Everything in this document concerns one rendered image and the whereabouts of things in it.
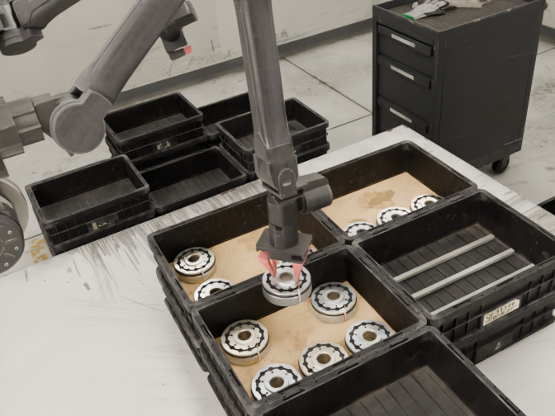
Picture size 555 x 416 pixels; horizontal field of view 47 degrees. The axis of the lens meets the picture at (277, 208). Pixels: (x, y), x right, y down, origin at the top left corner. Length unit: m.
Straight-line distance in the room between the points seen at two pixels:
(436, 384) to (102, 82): 0.84
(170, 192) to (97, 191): 0.31
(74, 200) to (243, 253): 1.15
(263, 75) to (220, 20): 3.47
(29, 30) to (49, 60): 2.81
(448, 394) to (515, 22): 2.01
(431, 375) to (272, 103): 0.63
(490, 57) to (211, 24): 2.19
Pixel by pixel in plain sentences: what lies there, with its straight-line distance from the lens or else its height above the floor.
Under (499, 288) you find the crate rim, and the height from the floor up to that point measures 0.93.
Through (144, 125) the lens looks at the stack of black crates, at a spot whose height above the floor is 0.49.
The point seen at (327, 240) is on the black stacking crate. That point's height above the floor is 0.89.
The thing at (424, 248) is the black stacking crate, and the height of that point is 0.83.
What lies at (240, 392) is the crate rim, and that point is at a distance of 1.20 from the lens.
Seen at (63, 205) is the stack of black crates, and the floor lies 0.49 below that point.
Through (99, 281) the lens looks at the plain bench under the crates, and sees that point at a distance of 1.86.
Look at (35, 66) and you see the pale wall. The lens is 4.26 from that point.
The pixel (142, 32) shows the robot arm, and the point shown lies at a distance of 1.02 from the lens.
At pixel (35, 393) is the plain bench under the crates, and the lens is 1.64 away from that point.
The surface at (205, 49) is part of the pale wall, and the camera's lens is 4.57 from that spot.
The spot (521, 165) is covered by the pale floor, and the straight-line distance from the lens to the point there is 3.56.
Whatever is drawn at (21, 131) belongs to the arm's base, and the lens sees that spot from 0.99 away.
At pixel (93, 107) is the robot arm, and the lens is 0.99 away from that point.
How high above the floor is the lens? 1.87
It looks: 36 degrees down
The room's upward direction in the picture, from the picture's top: 6 degrees counter-clockwise
